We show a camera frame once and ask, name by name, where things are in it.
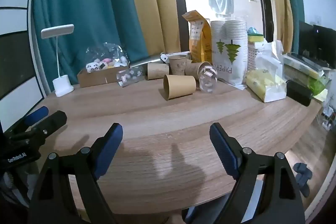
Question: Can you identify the white desk lamp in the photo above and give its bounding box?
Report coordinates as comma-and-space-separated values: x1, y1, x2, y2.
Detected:
41, 24, 75, 97

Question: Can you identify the white perforated basket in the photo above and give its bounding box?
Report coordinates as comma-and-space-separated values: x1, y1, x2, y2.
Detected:
247, 42, 265, 72

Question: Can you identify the blue chair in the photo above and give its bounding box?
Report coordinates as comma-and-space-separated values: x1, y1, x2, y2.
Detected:
183, 207, 200, 224

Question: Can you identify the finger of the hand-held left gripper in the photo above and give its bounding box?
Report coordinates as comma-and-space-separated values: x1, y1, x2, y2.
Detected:
10, 110, 67, 145
7, 106, 49, 136

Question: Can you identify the black monitor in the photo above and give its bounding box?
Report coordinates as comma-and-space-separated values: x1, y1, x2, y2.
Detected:
299, 21, 336, 69

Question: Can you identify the black case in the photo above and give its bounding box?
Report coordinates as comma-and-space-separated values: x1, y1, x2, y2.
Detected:
286, 80, 313, 107

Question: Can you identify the brown cardboard box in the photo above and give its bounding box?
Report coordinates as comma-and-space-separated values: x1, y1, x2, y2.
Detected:
77, 64, 132, 88

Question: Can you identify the yellow green sponge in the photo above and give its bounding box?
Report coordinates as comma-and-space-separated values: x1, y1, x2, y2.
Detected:
247, 27, 264, 43

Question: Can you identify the yellow tissue pack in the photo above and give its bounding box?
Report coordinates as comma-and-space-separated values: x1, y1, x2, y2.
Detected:
245, 69, 287, 103

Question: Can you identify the green bag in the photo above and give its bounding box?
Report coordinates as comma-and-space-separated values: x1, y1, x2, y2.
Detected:
308, 76, 328, 96

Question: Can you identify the clear plastic cup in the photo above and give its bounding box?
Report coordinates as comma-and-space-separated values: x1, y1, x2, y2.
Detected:
199, 65, 218, 93
116, 67, 144, 88

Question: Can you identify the white plastic bag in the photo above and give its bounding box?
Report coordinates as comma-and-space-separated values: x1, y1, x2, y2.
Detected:
256, 40, 284, 77

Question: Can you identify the clear bag of small toys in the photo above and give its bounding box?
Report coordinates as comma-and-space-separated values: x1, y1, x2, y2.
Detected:
85, 42, 130, 73

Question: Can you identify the silver foil bag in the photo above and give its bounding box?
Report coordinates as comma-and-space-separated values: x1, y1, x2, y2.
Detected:
130, 52, 168, 68

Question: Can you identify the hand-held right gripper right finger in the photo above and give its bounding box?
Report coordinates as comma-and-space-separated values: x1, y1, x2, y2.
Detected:
209, 122, 306, 224

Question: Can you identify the brown paper cup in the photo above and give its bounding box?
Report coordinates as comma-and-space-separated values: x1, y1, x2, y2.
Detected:
184, 61, 212, 80
146, 63, 170, 80
163, 74, 197, 101
168, 55, 188, 75

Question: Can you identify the stack of books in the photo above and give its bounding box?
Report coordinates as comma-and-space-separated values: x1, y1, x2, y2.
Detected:
283, 52, 331, 78

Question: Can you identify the packaged stack of white cups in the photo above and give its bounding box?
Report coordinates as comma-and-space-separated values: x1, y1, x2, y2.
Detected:
210, 18, 248, 88

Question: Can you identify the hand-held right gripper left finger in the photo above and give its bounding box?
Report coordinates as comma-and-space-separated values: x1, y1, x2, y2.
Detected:
28, 123, 124, 224

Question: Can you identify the yellow paper bag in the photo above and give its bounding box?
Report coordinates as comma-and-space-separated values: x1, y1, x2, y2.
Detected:
182, 10, 213, 63

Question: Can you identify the dark grey slipper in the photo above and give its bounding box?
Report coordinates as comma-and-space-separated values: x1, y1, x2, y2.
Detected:
299, 179, 312, 197
293, 162, 313, 180

